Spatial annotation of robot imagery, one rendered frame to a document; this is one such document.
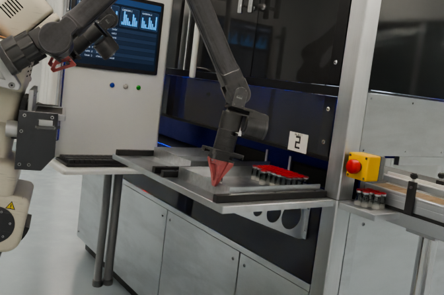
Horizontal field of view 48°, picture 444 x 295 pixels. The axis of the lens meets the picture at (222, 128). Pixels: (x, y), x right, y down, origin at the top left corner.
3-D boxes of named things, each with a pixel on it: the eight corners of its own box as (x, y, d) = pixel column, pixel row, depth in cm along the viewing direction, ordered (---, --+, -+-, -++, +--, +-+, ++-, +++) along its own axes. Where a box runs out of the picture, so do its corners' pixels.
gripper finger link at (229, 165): (227, 190, 134) (236, 156, 134) (205, 186, 130) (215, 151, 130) (214, 184, 140) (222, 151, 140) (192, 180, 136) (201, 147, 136)
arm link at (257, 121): (228, 88, 140) (236, 85, 132) (267, 98, 143) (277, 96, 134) (218, 129, 140) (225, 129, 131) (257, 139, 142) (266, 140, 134)
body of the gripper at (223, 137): (243, 162, 136) (250, 135, 136) (212, 155, 130) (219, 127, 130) (229, 157, 141) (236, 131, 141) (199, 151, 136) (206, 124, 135)
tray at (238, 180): (263, 176, 172) (264, 165, 172) (318, 195, 151) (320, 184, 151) (178, 177, 152) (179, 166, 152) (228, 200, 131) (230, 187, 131)
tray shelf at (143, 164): (220, 159, 209) (221, 154, 209) (351, 204, 153) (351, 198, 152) (111, 158, 182) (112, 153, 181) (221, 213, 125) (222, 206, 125)
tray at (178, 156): (228, 157, 205) (228, 148, 205) (269, 170, 184) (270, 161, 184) (153, 156, 185) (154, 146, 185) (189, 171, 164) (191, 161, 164)
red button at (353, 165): (352, 172, 143) (354, 158, 143) (363, 174, 140) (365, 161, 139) (343, 172, 141) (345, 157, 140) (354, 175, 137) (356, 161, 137)
